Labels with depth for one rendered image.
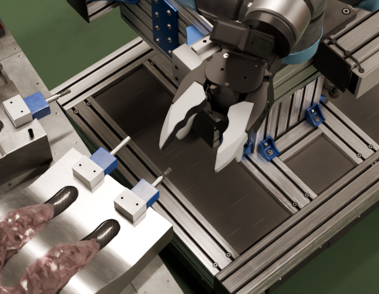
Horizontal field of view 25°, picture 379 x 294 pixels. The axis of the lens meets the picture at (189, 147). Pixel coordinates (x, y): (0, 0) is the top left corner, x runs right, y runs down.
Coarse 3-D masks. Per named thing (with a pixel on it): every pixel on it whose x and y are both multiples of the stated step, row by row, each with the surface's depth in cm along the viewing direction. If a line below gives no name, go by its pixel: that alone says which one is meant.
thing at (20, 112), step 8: (16, 96) 164; (32, 96) 166; (40, 96) 166; (56, 96) 167; (8, 104) 163; (16, 104) 163; (24, 104) 163; (32, 104) 165; (40, 104) 165; (48, 104) 165; (8, 112) 162; (16, 112) 162; (24, 112) 162; (32, 112) 164; (40, 112) 164; (48, 112) 166; (16, 120) 162; (24, 120) 163; (32, 120) 164; (16, 128) 164
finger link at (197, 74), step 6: (204, 60) 102; (198, 66) 102; (204, 66) 102; (192, 72) 101; (198, 72) 101; (204, 72) 101; (186, 78) 101; (192, 78) 101; (198, 78) 101; (204, 78) 101; (180, 84) 101; (186, 84) 101; (204, 84) 101; (180, 90) 100; (204, 90) 101; (174, 96) 100; (174, 102) 100
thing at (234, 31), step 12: (216, 24) 95; (228, 24) 94; (240, 24) 95; (216, 36) 95; (228, 36) 94; (240, 36) 94; (252, 36) 95; (228, 48) 95; (240, 48) 94; (252, 48) 96; (264, 48) 101
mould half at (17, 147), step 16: (0, 64) 172; (0, 96) 167; (0, 112) 165; (32, 128) 163; (0, 144) 161; (16, 144) 161; (32, 144) 162; (48, 144) 165; (0, 160) 161; (16, 160) 164; (32, 160) 166; (48, 160) 170; (0, 176) 164; (16, 176) 168
